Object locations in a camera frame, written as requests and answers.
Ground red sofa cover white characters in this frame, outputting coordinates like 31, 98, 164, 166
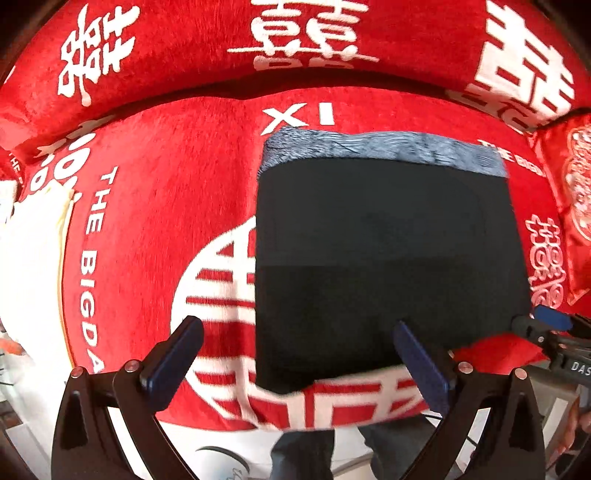
1, 1, 590, 431

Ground red embroidered cushion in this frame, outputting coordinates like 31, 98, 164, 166
531, 112, 590, 305

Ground white cloth on sofa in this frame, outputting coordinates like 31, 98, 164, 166
1, 180, 74, 374

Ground black pants grey patterned waistband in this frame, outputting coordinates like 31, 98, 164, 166
254, 127, 531, 394

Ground person's right hand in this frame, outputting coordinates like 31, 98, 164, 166
546, 398, 591, 470

